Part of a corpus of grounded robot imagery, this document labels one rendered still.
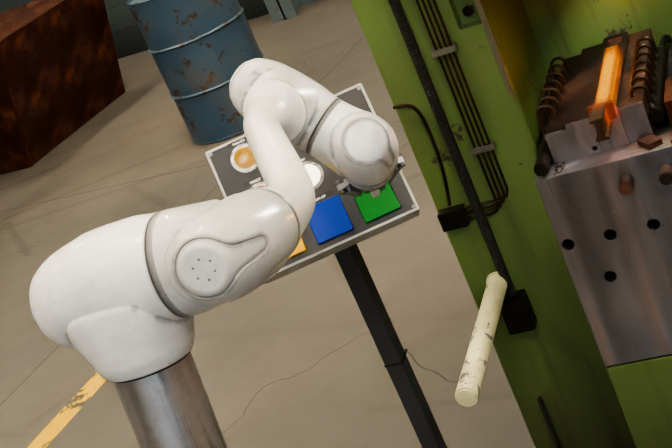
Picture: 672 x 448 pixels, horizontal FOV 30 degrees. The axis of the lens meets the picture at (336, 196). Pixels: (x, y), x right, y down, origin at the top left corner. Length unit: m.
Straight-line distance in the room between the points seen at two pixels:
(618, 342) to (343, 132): 0.95
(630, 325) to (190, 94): 4.70
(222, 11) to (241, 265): 5.57
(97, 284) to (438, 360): 2.51
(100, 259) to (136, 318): 0.08
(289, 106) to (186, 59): 5.02
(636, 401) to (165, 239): 1.48
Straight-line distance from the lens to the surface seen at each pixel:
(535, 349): 2.90
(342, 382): 4.01
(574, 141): 2.48
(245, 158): 2.46
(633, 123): 2.46
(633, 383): 2.68
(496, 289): 2.73
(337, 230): 2.41
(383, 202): 2.42
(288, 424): 3.93
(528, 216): 2.72
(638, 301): 2.57
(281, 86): 1.92
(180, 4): 6.84
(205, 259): 1.38
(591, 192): 2.46
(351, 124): 1.89
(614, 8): 2.88
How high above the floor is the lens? 1.86
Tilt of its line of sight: 20 degrees down
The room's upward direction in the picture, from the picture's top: 24 degrees counter-clockwise
